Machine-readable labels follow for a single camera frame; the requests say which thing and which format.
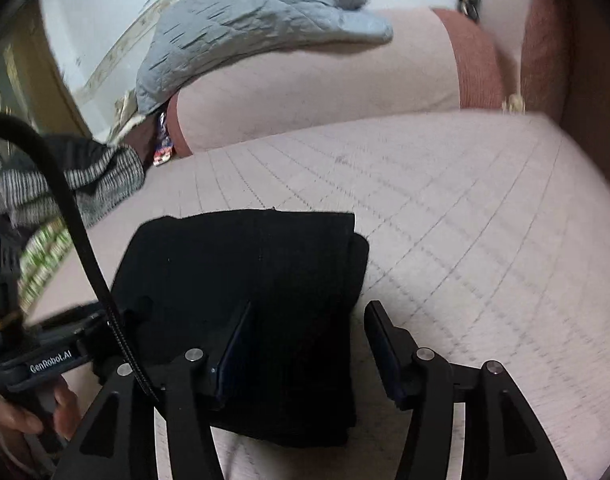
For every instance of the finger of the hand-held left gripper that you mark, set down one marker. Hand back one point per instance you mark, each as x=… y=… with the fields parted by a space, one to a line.
x=70 y=322

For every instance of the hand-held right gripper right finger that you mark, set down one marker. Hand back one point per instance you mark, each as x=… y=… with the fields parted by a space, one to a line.
x=387 y=360

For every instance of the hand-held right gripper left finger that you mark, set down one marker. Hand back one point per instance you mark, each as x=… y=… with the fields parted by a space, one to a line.
x=235 y=355

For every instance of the black pants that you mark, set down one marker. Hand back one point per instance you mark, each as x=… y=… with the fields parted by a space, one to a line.
x=285 y=285

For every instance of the person's left hand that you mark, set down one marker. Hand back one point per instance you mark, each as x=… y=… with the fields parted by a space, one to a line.
x=15 y=417

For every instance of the green patterned cloth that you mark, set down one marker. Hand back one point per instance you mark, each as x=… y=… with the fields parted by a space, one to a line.
x=45 y=250

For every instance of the grey striped knit cloth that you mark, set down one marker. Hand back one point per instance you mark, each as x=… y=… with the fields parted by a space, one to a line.
x=110 y=180

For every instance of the pink quilted bed sheet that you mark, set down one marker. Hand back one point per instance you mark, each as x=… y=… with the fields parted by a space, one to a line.
x=460 y=210

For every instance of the colourful patterned cloth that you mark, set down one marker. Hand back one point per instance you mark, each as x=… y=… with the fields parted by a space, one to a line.
x=164 y=140

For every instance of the brown wooden furniture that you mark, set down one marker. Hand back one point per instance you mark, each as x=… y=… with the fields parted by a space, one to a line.
x=30 y=80

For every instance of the pink pillow with terracotta band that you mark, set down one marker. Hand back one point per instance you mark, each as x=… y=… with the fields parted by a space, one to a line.
x=335 y=80

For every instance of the small beige object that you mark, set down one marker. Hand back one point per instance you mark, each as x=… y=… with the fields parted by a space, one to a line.
x=515 y=104

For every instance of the grey quilted blanket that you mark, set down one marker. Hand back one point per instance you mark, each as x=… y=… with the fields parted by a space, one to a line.
x=245 y=20

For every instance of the bunch of keys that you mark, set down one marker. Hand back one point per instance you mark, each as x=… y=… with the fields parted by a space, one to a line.
x=468 y=2

